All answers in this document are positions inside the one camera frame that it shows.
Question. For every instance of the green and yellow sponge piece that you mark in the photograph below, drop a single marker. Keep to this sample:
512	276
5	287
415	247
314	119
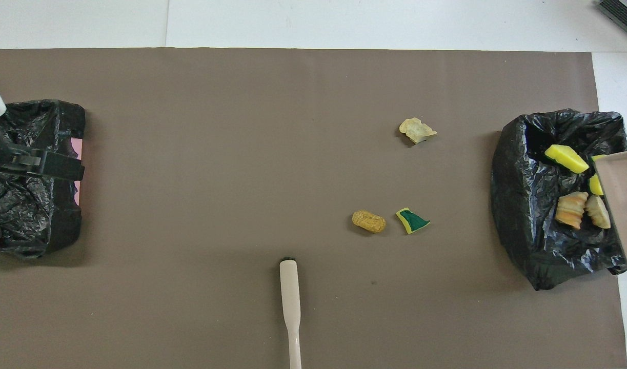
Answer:
415	221

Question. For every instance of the black bag lined pink bin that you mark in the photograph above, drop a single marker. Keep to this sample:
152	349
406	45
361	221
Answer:
31	215

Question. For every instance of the striped orange bread piece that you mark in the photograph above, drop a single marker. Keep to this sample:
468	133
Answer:
571	210

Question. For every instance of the pale chip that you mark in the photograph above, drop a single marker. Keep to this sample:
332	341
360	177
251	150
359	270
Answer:
598	212
417	130

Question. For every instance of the dark grey ridged device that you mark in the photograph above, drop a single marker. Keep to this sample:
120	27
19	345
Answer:
623	15

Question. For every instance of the beige plastic dustpan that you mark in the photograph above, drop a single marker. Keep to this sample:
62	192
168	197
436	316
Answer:
626	205

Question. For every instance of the beige hand brush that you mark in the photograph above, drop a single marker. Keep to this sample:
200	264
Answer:
290	292

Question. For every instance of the brown table mat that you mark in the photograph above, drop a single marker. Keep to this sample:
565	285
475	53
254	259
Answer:
313	72

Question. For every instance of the brown bread roll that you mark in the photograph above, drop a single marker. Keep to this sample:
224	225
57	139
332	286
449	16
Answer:
368	221

